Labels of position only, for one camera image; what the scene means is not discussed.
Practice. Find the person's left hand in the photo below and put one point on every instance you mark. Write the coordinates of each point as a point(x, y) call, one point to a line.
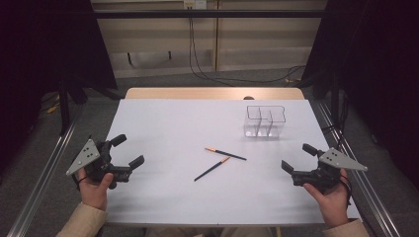
point(94, 194)

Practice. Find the aluminium rail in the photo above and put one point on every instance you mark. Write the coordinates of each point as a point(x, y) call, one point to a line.
point(46, 171)
point(369, 194)

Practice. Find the black curtain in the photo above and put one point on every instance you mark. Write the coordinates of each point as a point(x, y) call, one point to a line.
point(49, 39)
point(378, 65)

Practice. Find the black chopstick with orange end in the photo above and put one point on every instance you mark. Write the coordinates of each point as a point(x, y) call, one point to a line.
point(212, 169)
point(225, 154)

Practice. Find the white table sheet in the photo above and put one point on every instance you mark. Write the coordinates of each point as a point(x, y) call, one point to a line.
point(181, 131)

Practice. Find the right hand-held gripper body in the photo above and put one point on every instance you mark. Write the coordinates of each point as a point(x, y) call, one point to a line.
point(329, 171)

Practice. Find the white wall socket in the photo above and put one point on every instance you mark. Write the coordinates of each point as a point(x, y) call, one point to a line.
point(195, 4)

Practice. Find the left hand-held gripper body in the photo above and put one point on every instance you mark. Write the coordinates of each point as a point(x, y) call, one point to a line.
point(99, 158)

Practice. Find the person's right hand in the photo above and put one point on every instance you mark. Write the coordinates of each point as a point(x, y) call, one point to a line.
point(334, 205)

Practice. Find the black metal stand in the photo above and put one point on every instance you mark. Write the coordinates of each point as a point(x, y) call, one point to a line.
point(64, 108)

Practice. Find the black metal crossbar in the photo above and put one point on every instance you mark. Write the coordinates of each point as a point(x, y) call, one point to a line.
point(204, 14)

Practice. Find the clear plastic divided container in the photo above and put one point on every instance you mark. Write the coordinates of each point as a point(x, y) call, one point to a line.
point(263, 130)

